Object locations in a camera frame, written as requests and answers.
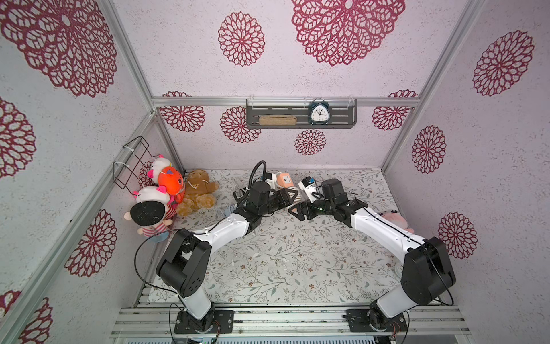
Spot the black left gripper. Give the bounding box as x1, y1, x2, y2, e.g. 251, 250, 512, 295
260, 187, 299, 216

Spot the orange power strip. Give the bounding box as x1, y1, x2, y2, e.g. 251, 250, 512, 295
276, 173, 295, 189

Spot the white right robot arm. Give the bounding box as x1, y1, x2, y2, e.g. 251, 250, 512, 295
289, 177, 456, 323

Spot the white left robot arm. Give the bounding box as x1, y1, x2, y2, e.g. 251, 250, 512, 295
156, 181, 299, 320

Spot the pink frog plush toy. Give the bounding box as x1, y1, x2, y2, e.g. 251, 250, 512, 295
380, 210, 415, 234

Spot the brown teddy bear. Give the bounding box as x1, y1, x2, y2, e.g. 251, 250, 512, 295
176, 169, 219, 217

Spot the tan pouch on shelf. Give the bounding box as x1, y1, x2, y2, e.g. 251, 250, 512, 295
259, 115, 297, 127

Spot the orange plush toy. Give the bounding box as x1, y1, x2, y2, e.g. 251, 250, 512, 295
158, 166, 186, 204

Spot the teal alarm clock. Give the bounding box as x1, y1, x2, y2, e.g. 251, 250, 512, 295
308, 101, 332, 126

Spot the white pink plush toy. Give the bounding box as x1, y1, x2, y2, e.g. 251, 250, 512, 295
147, 155, 173, 184

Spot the black faced striped plush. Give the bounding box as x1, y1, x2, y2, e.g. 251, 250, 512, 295
124, 186, 176, 242

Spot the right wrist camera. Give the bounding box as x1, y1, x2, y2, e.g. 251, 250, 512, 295
298, 176, 320, 203

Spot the grey wall shelf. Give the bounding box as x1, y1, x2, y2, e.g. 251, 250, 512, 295
245, 98, 358, 129

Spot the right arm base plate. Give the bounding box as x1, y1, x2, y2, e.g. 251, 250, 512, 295
342, 308, 408, 333

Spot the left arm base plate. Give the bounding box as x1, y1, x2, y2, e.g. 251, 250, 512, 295
173, 309, 234, 335

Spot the black wire basket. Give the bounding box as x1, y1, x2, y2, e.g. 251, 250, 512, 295
111, 136, 156, 194

